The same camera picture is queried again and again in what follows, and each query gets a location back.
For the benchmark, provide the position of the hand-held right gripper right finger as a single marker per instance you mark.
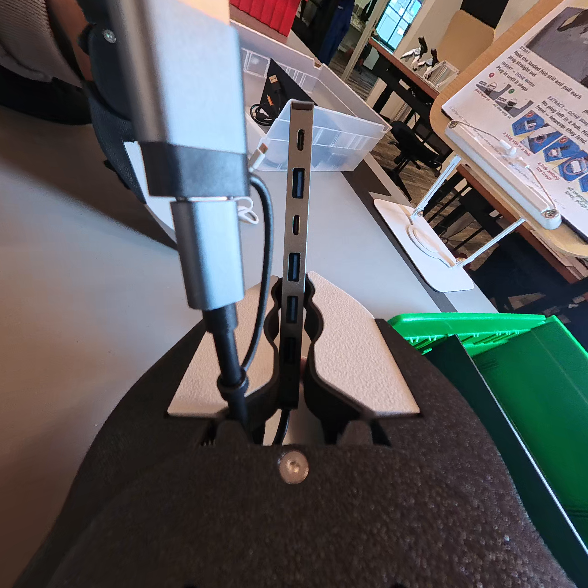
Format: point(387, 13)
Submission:
point(363, 367)

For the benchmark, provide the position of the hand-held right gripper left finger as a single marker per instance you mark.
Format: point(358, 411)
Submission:
point(193, 381)

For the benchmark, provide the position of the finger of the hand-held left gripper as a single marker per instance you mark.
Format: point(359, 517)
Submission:
point(135, 170)

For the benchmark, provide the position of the silver usb hub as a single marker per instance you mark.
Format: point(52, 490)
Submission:
point(183, 92)

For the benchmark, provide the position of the green plastic bin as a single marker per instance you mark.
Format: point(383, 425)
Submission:
point(482, 413)
point(528, 358)

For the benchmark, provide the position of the clear plastic bin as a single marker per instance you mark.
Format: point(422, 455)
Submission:
point(330, 133)

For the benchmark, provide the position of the person's left forearm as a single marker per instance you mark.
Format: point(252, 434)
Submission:
point(27, 36)

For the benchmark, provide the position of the green plastic bin, black divider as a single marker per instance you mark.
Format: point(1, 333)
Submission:
point(482, 413)

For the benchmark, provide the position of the red ribbed crate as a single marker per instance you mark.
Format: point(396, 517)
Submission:
point(266, 13)

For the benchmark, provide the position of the black office chair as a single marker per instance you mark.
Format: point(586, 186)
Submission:
point(409, 138)

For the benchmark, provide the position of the dark blue jacket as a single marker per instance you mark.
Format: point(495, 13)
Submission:
point(337, 27)

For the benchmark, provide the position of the wooden desk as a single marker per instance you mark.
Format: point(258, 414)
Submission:
point(386, 50)

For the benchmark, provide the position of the window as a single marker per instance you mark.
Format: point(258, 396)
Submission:
point(399, 23)

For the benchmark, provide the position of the silver metal tools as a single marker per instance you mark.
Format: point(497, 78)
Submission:
point(420, 57)

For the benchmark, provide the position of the white stand with instruction sheet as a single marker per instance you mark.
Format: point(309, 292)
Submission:
point(464, 69)

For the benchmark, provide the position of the printed instruction sheet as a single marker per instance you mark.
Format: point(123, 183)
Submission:
point(551, 92)

